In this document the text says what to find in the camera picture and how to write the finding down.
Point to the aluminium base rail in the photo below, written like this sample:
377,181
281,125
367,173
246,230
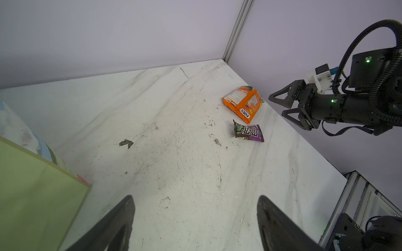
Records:
359,201

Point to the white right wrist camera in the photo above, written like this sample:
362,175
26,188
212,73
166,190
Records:
322,77

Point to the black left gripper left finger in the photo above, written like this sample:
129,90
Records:
112,232

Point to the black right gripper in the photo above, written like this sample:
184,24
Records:
313,108

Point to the right rear frame post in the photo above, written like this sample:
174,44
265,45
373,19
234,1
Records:
237,29

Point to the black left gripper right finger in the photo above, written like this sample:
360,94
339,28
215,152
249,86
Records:
278,232

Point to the white green paper bag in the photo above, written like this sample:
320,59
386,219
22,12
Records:
40,196

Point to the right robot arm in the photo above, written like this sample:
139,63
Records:
369,99

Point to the orange snack box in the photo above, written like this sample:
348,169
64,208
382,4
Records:
245,102

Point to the purple chocolate bar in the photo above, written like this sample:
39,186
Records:
252,133

